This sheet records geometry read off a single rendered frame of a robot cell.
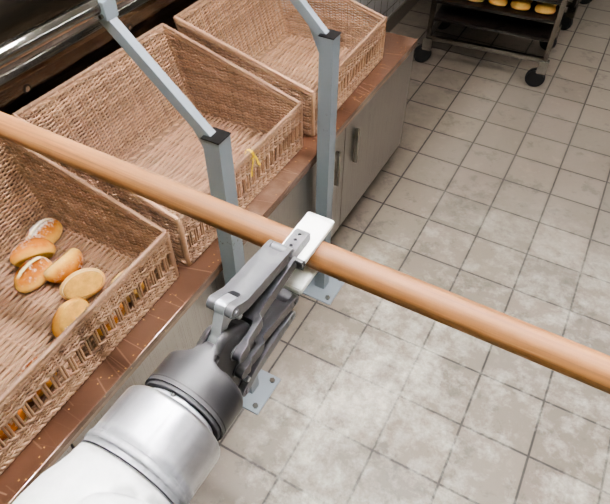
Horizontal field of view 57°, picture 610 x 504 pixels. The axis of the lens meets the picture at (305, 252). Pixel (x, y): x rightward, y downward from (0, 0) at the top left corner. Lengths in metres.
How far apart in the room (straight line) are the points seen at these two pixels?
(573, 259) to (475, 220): 0.39
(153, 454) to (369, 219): 1.98
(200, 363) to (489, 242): 1.96
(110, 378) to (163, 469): 0.83
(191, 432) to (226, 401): 0.04
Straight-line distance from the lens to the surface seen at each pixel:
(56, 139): 0.73
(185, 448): 0.42
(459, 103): 3.10
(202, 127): 1.12
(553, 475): 1.85
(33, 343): 1.33
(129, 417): 0.43
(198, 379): 0.44
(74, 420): 1.21
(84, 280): 1.33
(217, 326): 0.45
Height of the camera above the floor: 1.59
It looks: 47 degrees down
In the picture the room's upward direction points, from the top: straight up
